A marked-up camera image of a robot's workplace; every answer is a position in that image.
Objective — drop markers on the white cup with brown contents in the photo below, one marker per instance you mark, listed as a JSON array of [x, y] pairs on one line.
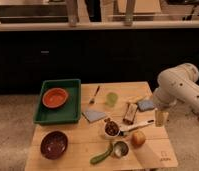
[[111, 129]]

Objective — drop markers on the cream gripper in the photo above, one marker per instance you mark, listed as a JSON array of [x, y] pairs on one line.
[[161, 118]]

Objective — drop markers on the small metal cup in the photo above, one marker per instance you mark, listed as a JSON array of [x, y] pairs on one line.
[[120, 149]]

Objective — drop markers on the green plastic tray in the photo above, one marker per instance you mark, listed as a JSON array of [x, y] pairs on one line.
[[68, 113]]

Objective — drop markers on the blue sponge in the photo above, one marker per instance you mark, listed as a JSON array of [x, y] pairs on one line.
[[145, 105]]

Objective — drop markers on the brown chocolate bar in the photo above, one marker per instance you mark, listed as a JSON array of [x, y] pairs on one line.
[[130, 114]]

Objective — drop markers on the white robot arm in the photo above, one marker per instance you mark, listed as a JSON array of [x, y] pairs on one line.
[[178, 84]]

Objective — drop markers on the purple bowl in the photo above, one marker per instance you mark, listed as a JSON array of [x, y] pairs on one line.
[[54, 145]]

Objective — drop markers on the blue-grey towel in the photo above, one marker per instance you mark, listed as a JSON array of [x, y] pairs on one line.
[[92, 115]]

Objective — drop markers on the green plastic cup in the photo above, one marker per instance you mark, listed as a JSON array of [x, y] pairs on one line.
[[111, 99]]

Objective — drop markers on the orange bowl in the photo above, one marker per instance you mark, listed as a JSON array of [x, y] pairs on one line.
[[55, 97]]

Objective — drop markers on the wooden table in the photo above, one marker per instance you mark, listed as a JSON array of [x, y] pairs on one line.
[[87, 140]]

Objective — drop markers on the green cucumber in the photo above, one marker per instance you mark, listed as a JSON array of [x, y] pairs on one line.
[[99, 158]]

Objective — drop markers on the yellow orange fruit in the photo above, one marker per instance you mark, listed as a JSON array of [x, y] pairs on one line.
[[138, 138]]

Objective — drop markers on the white handled ladle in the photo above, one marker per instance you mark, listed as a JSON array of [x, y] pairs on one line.
[[124, 130]]

